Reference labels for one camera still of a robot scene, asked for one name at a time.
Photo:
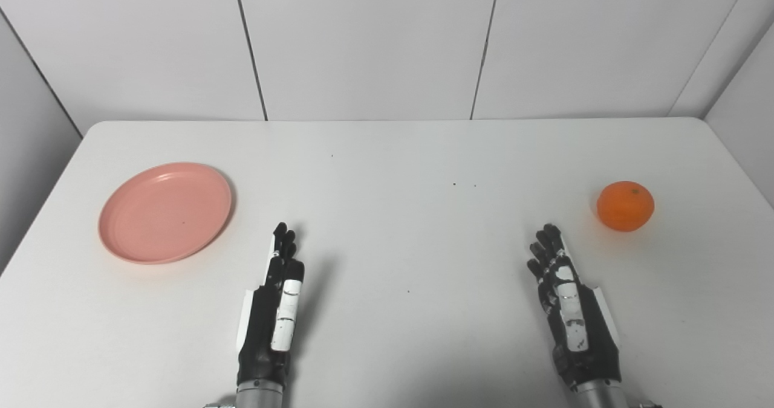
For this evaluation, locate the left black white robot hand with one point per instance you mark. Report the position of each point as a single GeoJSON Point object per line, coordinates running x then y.
{"type": "Point", "coordinates": [266, 329]}

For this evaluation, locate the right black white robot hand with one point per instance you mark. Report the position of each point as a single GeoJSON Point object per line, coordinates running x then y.
{"type": "Point", "coordinates": [583, 335]}

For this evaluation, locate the orange fruit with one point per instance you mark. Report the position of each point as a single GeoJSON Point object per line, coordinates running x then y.
{"type": "Point", "coordinates": [625, 206]}

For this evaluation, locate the pink round plate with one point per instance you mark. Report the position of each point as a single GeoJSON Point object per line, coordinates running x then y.
{"type": "Point", "coordinates": [164, 213]}

